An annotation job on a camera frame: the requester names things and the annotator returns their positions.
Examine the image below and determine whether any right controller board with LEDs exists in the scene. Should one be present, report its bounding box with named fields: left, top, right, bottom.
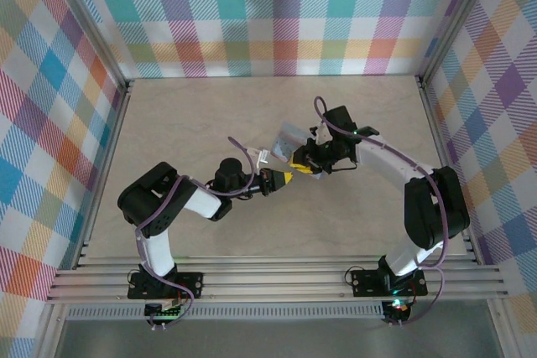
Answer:
left=383, top=298, right=410, bottom=322

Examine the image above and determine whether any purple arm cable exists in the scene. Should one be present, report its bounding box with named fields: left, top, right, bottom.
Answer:
left=134, top=136, right=258, bottom=331
left=313, top=96, right=452, bottom=328

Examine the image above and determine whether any clear plastic bag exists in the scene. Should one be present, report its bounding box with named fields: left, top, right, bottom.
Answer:
left=271, top=122, right=328, bottom=181

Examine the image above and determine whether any aluminium side rail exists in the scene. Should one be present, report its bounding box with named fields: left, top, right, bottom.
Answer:
left=414, top=75, right=482, bottom=265
left=73, top=79, right=134, bottom=271

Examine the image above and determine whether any grey slotted cable duct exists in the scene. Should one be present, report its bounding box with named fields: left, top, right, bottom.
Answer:
left=66, top=305, right=385, bottom=320

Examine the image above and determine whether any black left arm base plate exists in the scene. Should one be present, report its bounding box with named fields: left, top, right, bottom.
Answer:
left=127, top=270, right=206, bottom=301

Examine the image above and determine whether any aluminium extrusion rail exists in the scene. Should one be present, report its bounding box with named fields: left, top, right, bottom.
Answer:
left=54, top=267, right=504, bottom=286
left=75, top=253, right=482, bottom=269
left=46, top=284, right=509, bottom=304

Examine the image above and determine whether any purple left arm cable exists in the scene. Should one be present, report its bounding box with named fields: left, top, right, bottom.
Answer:
left=134, top=136, right=258, bottom=331

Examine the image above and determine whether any left controller board with LEDs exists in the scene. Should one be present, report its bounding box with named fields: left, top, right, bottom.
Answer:
left=144, top=301, right=185, bottom=320

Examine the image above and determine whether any aluminium corner post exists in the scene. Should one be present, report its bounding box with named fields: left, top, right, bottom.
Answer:
left=417, top=0, right=503, bottom=86
left=45, top=0, right=133, bottom=89

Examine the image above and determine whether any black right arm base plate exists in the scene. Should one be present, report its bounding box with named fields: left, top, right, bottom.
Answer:
left=350, top=267, right=429, bottom=298

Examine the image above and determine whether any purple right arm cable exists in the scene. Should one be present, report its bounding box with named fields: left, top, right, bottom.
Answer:
left=313, top=96, right=452, bottom=328

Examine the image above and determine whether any controller board with leds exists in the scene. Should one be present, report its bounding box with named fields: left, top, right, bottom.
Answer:
left=144, top=301, right=185, bottom=320
left=383, top=298, right=410, bottom=322

